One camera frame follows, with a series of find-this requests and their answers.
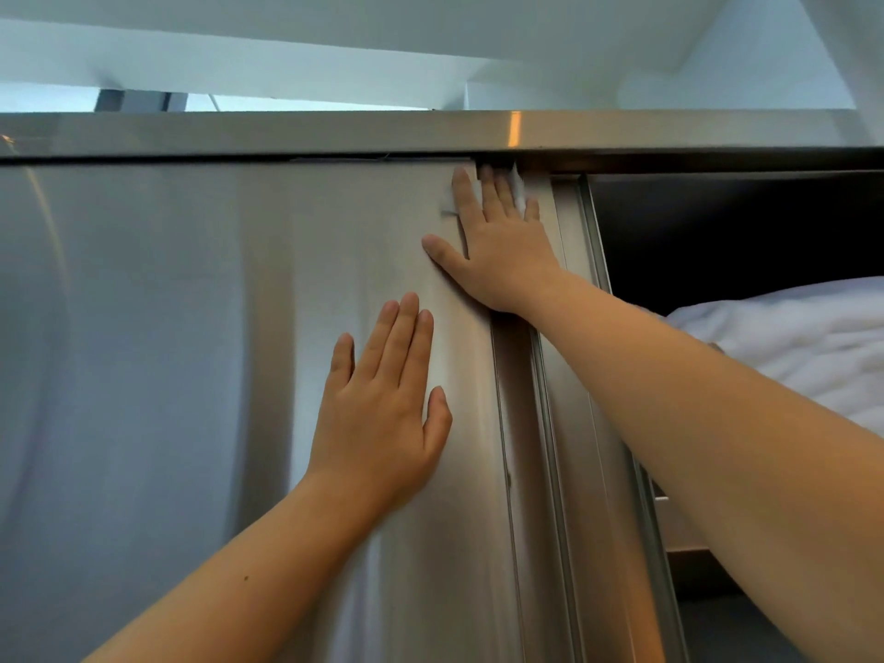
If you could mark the person's left hand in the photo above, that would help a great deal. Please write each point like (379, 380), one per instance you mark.
(376, 435)

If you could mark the person's right hand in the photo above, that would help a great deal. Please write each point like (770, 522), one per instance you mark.
(504, 262)

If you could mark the white wet wipe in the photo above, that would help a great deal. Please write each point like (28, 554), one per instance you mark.
(447, 202)

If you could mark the stainless steel cabinet door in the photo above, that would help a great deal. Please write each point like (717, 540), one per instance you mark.
(173, 338)
(601, 545)

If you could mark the person's right forearm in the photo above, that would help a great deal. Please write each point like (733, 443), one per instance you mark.
(725, 441)

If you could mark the steel linen shelf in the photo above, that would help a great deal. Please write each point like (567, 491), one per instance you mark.
(276, 131)

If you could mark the stack of white folded towels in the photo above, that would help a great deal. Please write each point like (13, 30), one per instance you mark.
(815, 338)

